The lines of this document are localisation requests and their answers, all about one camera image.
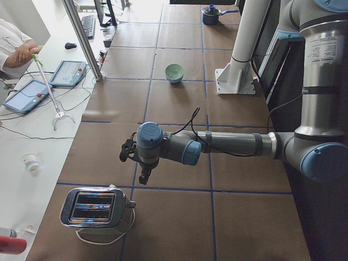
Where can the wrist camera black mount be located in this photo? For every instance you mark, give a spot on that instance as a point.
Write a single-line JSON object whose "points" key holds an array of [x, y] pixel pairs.
{"points": [[129, 150]]}

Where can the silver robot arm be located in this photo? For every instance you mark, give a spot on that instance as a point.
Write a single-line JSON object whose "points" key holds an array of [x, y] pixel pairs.
{"points": [[315, 147]]}

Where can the long reach grabber tool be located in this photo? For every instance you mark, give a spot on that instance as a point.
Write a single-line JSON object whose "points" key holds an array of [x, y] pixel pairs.
{"points": [[60, 114]]}

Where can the near blue teach pendant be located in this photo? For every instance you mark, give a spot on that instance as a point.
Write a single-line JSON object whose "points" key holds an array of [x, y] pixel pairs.
{"points": [[27, 97]]}

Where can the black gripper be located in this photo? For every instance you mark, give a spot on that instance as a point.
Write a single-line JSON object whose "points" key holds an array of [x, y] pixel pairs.
{"points": [[148, 163]]}

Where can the black computer mouse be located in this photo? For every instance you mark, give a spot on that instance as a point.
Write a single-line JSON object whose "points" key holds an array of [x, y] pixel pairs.
{"points": [[69, 45]]}

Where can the paper cup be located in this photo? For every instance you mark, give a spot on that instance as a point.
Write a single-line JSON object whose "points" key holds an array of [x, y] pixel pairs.
{"points": [[30, 162]]}

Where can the red bottle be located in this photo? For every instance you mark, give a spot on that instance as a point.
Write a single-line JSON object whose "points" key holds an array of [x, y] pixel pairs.
{"points": [[10, 245]]}

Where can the cream white toaster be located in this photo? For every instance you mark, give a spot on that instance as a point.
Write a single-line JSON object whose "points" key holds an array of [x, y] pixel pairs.
{"points": [[98, 210]]}

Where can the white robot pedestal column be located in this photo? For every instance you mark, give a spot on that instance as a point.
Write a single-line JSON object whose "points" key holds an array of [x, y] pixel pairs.
{"points": [[236, 76]]}

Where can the blue bowl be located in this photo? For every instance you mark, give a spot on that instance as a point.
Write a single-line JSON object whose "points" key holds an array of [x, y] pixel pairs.
{"points": [[174, 80]]}

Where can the aluminium frame post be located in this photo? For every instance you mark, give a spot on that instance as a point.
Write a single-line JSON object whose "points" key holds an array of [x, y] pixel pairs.
{"points": [[82, 38]]}

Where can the far blue teach pendant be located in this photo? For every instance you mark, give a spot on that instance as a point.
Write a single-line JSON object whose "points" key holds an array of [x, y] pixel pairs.
{"points": [[68, 74]]}

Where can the person in white shirt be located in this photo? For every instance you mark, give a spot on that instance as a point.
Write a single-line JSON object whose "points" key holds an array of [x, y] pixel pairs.
{"points": [[17, 49]]}

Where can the green bowl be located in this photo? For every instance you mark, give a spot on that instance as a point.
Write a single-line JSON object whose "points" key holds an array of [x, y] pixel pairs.
{"points": [[174, 70]]}

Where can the black keyboard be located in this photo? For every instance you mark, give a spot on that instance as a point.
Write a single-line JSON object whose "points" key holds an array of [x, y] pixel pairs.
{"points": [[88, 24]]}

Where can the blue saucepan with glass lid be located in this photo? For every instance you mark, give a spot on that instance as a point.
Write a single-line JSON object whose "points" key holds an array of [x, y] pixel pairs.
{"points": [[211, 14]]}

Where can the black monitor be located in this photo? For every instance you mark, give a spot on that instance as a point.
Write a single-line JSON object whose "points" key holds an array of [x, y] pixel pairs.
{"points": [[105, 13]]}

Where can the blue teach pendant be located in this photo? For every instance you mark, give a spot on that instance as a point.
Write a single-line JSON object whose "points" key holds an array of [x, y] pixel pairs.
{"points": [[68, 74], [27, 97]]}

